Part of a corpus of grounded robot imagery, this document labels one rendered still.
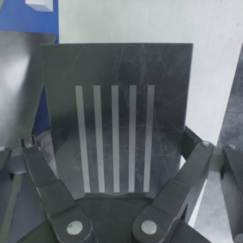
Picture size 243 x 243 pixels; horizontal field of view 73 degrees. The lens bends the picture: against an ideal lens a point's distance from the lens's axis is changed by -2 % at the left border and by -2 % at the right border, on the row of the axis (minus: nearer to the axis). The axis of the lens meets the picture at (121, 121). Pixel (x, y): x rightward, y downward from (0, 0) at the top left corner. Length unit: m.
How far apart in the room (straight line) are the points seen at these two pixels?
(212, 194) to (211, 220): 0.38
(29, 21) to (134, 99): 0.51
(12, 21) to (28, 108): 0.30
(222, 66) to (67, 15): 0.21
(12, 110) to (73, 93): 0.30
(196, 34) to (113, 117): 0.16
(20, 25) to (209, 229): 2.50
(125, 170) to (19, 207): 0.28
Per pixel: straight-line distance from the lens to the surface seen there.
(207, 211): 2.30
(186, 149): 0.17
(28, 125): 0.42
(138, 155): 0.17
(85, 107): 0.16
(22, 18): 0.63
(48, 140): 0.17
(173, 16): 0.25
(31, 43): 0.54
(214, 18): 0.27
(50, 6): 0.58
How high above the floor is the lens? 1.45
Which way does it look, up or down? 72 degrees down
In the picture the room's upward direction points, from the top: 179 degrees clockwise
